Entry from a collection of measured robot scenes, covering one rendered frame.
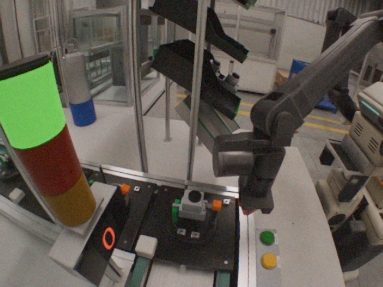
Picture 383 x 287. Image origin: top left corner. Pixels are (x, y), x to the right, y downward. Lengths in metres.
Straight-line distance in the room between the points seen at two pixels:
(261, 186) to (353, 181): 0.57
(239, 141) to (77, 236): 0.26
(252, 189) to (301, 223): 0.45
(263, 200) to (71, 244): 0.33
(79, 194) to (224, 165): 0.21
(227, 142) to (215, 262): 0.31
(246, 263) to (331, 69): 0.47
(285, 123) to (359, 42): 0.25
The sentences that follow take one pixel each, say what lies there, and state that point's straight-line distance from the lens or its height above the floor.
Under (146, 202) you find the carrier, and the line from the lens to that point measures 0.58.
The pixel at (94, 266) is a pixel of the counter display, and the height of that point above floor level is 1.20.
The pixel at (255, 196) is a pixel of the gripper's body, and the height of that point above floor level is 1.15.
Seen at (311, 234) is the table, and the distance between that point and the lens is 0.79.
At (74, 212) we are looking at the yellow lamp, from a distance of 0.20.
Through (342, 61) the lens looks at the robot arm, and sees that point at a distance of 0.40.
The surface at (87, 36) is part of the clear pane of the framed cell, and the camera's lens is 1.46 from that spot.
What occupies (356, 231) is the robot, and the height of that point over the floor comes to 0.75.
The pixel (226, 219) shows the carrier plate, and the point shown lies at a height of 0.97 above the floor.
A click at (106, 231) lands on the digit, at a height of 1.22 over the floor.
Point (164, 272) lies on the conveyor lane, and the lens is 0.53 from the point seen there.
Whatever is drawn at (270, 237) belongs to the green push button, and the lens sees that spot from 0.56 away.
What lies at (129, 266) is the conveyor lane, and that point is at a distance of 0.50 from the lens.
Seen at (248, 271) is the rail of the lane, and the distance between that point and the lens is 0.52.
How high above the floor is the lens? 1.43
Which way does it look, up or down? 35 degrees down
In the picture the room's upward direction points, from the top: 4 degrees clockwise
